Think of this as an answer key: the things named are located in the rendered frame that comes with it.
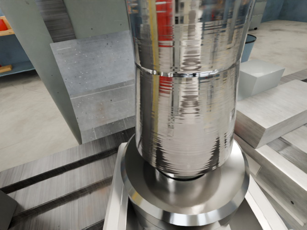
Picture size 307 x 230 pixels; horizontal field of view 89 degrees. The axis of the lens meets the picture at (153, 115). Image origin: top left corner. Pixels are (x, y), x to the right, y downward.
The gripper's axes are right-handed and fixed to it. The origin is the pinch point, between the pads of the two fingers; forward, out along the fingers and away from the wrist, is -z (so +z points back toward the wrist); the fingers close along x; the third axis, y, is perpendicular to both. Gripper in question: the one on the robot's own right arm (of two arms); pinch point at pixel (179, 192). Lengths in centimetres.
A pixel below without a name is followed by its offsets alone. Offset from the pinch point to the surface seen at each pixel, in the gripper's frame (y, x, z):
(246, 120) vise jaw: 6.5, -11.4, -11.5
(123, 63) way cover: 8.7, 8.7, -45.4
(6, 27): 18, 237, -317
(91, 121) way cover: 20.2, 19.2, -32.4
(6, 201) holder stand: 14.2, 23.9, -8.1
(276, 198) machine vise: 15.0, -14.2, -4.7
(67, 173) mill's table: 16.7, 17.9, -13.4
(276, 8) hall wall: 73, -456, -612
